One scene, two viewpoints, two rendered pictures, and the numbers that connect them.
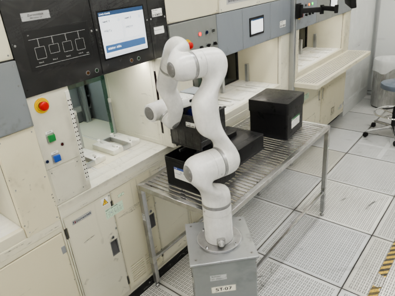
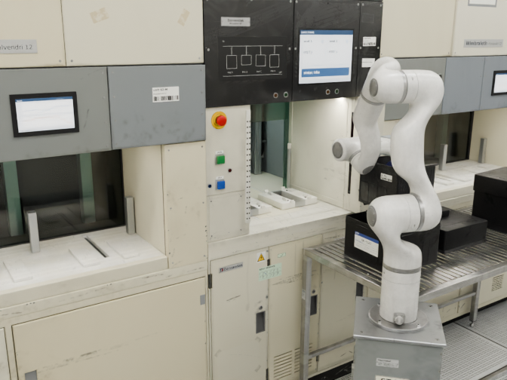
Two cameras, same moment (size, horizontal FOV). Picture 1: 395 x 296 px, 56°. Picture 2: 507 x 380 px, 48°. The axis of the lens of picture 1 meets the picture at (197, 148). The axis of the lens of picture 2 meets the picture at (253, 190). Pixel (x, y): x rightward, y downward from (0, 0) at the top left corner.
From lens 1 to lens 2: 47 cm
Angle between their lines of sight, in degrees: 17
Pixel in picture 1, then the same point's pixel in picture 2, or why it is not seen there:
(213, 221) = (393, 287)
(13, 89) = (196, 95)
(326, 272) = not seen: outside the picture
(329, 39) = not seen: outside the picture
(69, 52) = (260, 67)
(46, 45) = (238, 55)
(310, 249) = not seen: outside the picture
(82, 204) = (235, 251)
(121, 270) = (261, 357)
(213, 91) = (419, 121)
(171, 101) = (367, 137)
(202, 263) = (370, 335)
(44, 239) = (185, 278)
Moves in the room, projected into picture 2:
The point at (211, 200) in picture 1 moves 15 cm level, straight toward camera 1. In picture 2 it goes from (395, 257) to (392, 277)
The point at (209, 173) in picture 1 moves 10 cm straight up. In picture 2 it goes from (398, 219) to (400, 186)
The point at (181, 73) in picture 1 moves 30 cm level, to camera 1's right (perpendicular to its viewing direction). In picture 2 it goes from (385, 91) to (496, 94)
